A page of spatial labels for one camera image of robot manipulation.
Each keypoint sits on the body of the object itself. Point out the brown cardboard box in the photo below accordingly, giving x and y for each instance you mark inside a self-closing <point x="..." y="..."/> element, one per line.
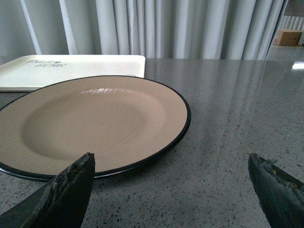
<point x="288" y="37"/>

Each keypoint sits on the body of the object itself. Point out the white bear-print tray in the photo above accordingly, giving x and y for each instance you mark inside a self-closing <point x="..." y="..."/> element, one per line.
<point x="29" y="73"/>

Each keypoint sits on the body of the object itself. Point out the beige plate with black rim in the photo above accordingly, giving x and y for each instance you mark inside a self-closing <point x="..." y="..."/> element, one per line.
<point x="126" y="122"/>

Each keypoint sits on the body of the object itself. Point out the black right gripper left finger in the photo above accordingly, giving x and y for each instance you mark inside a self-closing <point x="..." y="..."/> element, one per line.
<point x="60" y="203"/>

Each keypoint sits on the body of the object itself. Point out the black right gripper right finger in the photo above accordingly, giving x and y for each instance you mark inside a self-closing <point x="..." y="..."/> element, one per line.
<point x="281" y="196"/>

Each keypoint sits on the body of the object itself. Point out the grey pleated curtain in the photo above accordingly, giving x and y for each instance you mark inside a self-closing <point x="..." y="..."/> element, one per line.
<point x="205" y="29"/>

